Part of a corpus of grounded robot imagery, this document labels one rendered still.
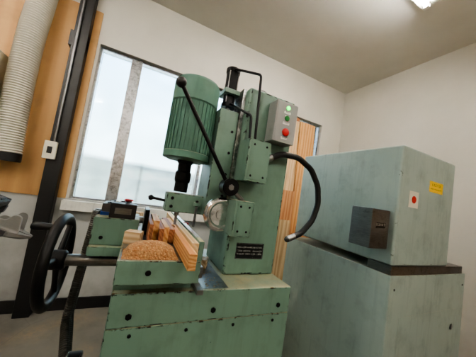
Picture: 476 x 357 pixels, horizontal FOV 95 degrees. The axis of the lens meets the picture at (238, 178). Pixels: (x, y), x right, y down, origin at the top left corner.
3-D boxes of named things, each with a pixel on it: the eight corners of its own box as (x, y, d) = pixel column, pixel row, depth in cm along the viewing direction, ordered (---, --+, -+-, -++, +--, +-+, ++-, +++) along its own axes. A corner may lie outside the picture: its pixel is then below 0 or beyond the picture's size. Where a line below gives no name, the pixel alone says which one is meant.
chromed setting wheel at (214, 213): (199, 229, 76) (205, 194, 77) (231, 231, 81) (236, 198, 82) (201, 231, 73) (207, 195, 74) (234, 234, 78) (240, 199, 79)
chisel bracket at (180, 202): (161, 212, 85) (165, 190, 85) (196, 215, 90) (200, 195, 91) (163, 215, 78) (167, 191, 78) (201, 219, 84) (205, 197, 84)
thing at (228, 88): (217, 108, 94) (222, 71, 96) (233, 114, 98) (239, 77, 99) (223, 103, 87) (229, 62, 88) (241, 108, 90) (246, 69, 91)
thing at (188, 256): (163, 226, 101) (165, 217, 101) (168, 226, 102) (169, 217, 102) (186, 270, 52) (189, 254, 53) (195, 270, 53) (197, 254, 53)
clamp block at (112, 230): (96, 234, 82) (100, 210, 83) (135, 236, 88) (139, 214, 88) (88, 244, 69) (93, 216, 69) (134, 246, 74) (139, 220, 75)
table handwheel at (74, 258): (18, 341, 58) (60, 266, 84) (105, 331, 66) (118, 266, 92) (24, 247, 51) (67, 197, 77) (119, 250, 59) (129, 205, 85)
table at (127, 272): (103, 229, 103) (106, 216, 103) (170, 233, 115) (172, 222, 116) (62, 287, 48) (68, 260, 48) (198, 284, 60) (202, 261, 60)
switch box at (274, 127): (263, 142, 87) (269, 103, 88) (284, 147, 91) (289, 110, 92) (272, 139, 81) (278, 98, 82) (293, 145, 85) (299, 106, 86)
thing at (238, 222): (221, 230, 79) (226, 197, 80) (238, 231, 82) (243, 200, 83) (231, 236, 71) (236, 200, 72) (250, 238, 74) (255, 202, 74)
